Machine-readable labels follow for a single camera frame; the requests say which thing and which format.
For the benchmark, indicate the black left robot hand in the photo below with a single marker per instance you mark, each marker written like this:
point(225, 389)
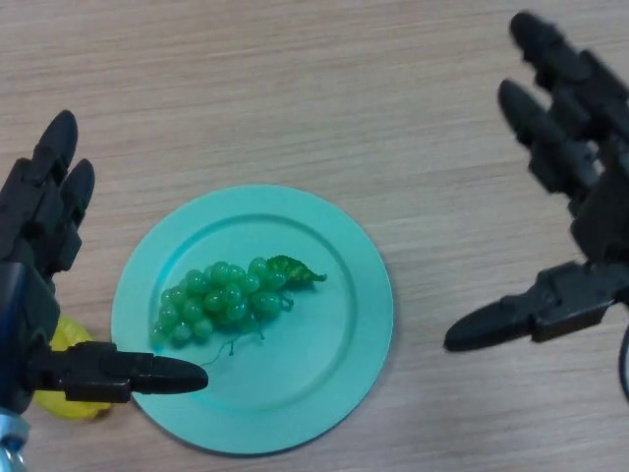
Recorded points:
point(24, 246)

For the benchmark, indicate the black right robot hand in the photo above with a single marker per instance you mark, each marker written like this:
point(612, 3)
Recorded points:
point(604, 206)

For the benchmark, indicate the green grapes bunch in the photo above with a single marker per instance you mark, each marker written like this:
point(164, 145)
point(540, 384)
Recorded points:
point(216, 295)

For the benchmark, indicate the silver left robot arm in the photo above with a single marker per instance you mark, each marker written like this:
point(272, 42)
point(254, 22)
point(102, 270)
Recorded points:
point(10, 437)

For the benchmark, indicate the round green plate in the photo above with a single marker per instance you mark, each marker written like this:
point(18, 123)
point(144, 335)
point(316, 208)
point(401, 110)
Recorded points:
point(304, 373)

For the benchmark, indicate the yellow starfruit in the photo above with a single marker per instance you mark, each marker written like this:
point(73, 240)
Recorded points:
point(69, 408)

